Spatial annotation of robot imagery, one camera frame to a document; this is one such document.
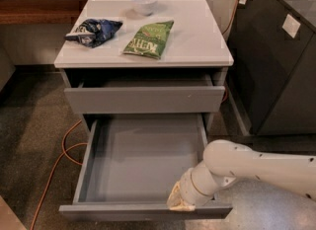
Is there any dark grey bin cabinet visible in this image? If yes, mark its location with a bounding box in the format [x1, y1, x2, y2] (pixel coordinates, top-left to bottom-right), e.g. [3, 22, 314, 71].
[228, 0, 316, 135]

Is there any white label on cabinet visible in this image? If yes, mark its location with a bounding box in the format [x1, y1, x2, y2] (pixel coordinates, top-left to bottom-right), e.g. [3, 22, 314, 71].
[282, 14, 301, 38]

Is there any blue chip bag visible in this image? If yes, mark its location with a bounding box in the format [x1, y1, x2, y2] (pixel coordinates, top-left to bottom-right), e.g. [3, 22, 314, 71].
[64, 19, 123, 48]

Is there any grey top drawer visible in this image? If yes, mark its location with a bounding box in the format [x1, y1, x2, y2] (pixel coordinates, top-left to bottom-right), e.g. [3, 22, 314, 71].
[65, 75, 225, 115]

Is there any green chip bag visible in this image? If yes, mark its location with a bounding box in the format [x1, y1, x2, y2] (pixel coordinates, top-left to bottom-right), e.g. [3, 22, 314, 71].
[122, 20, 174, 59]

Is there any grey three-drawer cabinet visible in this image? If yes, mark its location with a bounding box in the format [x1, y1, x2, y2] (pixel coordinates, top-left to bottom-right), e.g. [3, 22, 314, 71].
[54, 0, 233, 124]

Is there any white bowl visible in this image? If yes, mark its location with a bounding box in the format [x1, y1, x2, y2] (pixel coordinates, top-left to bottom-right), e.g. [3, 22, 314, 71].
[131, 0, 157, 16]

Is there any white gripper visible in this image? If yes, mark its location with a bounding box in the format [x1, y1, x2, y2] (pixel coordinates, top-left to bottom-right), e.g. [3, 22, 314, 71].
[167, 182, 196, 212]

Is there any orange cable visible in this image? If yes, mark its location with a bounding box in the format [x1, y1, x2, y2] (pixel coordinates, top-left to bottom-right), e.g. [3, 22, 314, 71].
[29, 0, 256, 230]

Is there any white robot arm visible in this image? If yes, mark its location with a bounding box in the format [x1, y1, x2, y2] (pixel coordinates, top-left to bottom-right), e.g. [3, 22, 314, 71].
[167, 140, 316, 211]

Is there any grey drawer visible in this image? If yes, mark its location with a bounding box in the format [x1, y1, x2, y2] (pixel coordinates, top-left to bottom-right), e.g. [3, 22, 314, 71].
[65, 75, 225, 115]
[59, 114, 232, 222]

